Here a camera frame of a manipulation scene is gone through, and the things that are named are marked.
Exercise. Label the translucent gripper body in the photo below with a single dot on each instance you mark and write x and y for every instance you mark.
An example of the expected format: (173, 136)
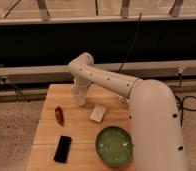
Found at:
(80, 100)

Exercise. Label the white soap bar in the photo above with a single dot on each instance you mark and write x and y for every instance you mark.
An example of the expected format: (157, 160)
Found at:
(97, 113)

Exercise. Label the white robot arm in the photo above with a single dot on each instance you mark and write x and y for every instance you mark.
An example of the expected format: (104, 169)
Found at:
(155, 123)

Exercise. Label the dried red chili pepper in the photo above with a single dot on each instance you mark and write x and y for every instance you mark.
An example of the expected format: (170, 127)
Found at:
(59, 115)

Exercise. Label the black smartphone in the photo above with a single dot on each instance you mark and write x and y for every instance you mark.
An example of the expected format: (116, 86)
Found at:
(62, 150)

